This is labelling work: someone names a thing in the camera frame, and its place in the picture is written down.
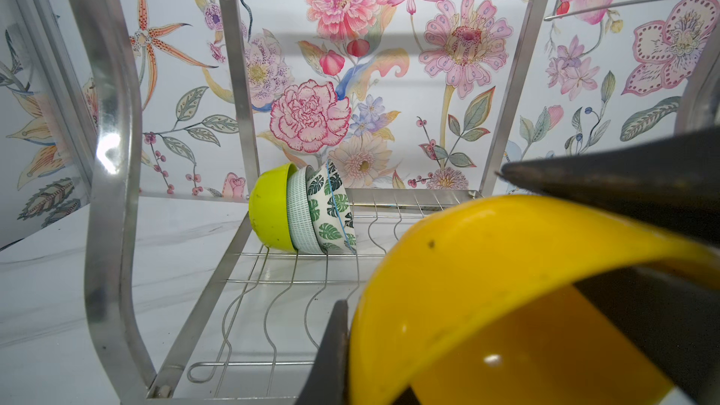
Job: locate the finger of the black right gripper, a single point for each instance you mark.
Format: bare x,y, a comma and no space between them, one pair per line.
671,183
671,319

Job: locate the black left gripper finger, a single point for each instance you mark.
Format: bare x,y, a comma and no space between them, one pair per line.
327,381

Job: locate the pale teal ceramic bowl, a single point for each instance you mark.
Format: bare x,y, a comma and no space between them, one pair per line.
301,226

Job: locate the yellow plastic bowl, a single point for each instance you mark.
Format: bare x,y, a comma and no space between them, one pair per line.
457,271

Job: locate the green leaf pattern bowl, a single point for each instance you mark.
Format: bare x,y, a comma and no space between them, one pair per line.
331,211

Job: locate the lime green plastic bowl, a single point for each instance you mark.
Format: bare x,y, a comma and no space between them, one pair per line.
268,208

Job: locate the stainless steel dish rack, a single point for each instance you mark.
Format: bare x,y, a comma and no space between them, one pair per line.
458,376

